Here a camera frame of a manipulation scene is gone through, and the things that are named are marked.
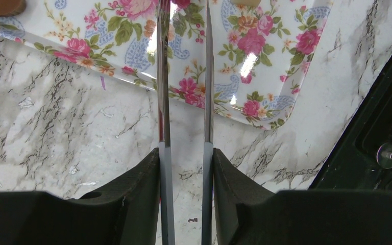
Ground floral serving tray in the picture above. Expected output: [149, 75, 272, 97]
[0, 1, 333, 129]

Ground brown oval chocolate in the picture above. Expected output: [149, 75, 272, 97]
[0, 0, 27, 17]

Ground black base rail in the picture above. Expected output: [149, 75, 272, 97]
[310, 56, 392, 191]

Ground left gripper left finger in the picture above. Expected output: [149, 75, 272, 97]
[0, 149, 160, 244]

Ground metal serving tongs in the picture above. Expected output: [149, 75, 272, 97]
[156, 1, 214, 244]

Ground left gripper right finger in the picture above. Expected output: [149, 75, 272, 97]
[212, 149, 392, 244]

